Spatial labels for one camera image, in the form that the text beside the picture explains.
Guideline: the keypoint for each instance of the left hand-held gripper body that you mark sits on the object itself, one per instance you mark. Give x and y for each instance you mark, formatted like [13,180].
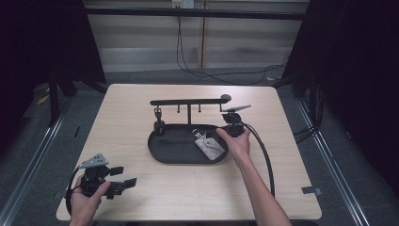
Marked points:
[94,175]

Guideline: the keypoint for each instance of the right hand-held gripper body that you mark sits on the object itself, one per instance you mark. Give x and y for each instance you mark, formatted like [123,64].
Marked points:
[233,124]

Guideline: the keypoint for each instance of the white patterned key pouch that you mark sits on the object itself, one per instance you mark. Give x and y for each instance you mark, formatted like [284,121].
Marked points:
[209,146]

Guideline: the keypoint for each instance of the black key rack with tray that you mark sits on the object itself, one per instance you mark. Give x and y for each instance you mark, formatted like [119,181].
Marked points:
[175,147]

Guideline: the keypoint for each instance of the person's right hand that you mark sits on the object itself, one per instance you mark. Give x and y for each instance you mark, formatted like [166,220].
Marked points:
[236,147]

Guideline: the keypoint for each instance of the person's left hand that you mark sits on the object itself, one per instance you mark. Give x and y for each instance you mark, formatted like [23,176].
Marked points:
[83,204]

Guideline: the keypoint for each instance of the black car key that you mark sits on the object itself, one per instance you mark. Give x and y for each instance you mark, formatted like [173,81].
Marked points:
[159,124]

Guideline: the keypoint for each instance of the black metal stand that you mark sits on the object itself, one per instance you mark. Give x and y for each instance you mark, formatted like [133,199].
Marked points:
[54,100]

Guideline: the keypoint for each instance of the yellow tape piece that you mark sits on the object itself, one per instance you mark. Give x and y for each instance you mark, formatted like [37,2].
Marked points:
[43,99]

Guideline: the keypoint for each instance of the grey tape strip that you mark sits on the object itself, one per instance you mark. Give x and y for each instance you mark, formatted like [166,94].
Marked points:
[311,190]

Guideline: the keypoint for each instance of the metal floor rail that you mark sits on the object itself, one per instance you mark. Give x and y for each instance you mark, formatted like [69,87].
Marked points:
[34,157]
[332,163]

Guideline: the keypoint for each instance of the black horizontal frame bar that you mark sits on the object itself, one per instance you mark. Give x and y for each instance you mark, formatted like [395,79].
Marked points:
[194,13]

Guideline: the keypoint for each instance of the white wall socket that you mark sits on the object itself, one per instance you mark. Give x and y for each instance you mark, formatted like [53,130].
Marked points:
[183,3]

